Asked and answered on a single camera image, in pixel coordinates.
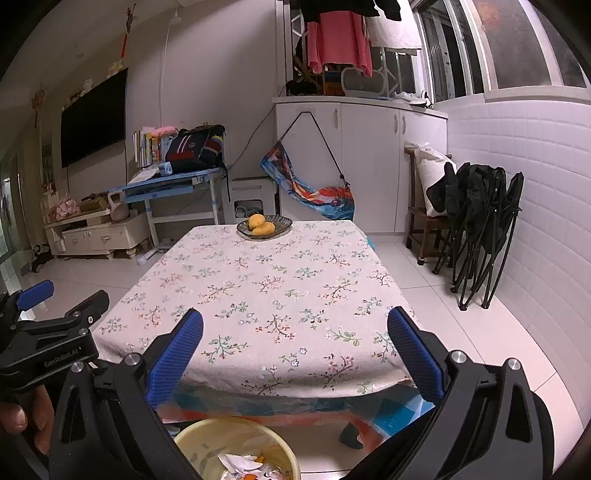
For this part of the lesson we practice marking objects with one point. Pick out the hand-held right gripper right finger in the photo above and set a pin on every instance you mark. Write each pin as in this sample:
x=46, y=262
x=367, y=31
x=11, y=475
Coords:
x=415, y=355

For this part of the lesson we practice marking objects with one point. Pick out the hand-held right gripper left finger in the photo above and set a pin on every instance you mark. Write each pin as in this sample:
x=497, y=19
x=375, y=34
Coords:
x=178, y=350

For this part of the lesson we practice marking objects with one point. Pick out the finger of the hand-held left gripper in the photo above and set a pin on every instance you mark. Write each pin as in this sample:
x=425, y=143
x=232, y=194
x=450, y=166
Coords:
x=34, y=295
x=92, y=309

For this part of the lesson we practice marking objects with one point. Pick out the yellow plastic bin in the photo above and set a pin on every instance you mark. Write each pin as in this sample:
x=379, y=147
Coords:
x=203, y=443

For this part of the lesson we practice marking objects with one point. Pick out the person's left hand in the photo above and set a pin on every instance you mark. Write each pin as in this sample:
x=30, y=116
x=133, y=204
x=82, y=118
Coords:
x=41, y=415

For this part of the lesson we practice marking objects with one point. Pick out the blue and orange table cover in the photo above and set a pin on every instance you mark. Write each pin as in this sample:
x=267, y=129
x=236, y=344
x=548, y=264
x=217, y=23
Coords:
x=397, y=417

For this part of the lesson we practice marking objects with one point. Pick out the white television cabinet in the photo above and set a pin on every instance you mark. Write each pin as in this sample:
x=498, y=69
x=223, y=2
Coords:
x=101, y=235

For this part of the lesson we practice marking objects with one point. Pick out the pink soft toy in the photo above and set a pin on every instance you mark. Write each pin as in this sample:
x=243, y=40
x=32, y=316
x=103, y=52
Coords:
x=63, y=210

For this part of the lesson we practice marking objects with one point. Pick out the pale pink jug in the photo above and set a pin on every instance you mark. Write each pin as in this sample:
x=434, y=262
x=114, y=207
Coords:
x=119, y=211

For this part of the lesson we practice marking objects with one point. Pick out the floral tablecloth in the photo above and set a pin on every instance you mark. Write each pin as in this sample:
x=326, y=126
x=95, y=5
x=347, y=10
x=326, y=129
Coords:
x=277, y=300

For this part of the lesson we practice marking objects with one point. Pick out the wooden chair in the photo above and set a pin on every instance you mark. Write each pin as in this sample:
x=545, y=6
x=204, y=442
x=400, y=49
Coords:
x=427, y=226

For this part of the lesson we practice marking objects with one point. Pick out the yellow mango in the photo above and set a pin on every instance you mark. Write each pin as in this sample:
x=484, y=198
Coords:
x=265, y=229
x=256, y=221

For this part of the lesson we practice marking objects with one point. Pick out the blue study desk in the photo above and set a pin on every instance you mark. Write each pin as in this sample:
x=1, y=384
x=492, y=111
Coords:
x=175, y=177

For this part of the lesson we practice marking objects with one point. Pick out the black folding chairs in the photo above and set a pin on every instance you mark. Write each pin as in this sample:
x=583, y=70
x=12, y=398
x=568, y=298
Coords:
x=480, y=207

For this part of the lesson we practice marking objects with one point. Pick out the grey fruit plate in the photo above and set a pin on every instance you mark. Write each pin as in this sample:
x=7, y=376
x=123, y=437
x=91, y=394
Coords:
x=281, y=226

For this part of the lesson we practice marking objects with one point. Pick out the row of books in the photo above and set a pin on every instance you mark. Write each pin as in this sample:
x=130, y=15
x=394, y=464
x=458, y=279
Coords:
x=147, y=147

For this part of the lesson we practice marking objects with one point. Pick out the small white appliance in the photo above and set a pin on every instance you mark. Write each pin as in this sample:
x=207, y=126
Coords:
x=251, y=189

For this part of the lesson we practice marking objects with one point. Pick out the white pillow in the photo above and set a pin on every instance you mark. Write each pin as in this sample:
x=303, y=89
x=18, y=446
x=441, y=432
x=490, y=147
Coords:
x=429, y=170

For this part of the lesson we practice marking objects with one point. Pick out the black television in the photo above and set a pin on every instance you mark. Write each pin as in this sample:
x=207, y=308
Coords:
x=94, y=120

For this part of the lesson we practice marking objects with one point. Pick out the colourful printed bag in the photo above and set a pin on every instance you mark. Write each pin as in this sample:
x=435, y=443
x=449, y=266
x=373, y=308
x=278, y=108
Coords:
x=314, y=194

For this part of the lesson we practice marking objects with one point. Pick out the dark striped backpack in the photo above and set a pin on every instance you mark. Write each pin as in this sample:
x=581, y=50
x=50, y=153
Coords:
x=194, y=147

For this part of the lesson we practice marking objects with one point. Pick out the pink folded cloth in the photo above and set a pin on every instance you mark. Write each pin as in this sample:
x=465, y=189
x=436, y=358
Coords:
x=164, y=132

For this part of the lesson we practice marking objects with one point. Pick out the white shoes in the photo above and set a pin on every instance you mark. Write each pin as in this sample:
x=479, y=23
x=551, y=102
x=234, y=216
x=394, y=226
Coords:
x=406, y=96

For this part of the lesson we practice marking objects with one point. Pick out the white fan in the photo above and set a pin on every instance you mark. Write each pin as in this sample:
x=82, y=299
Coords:
x=364, y=83

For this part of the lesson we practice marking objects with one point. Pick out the pink hanging garment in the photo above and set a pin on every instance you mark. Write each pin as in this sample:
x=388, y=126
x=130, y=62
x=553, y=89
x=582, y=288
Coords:
x=341, y=41

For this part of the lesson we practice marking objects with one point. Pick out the window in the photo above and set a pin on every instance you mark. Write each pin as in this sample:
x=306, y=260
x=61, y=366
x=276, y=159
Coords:
x=508, y=46

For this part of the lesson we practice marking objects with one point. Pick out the white hanging cloth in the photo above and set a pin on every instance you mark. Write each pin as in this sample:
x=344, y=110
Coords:
x=392, y=32

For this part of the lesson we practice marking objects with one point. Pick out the black hanging garment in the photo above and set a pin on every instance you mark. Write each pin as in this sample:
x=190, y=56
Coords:
x=388, y=7

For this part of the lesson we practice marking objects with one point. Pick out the red hanging wall ornament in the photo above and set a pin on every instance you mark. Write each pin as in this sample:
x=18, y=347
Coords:
x=124, y=32
x=37, y=99

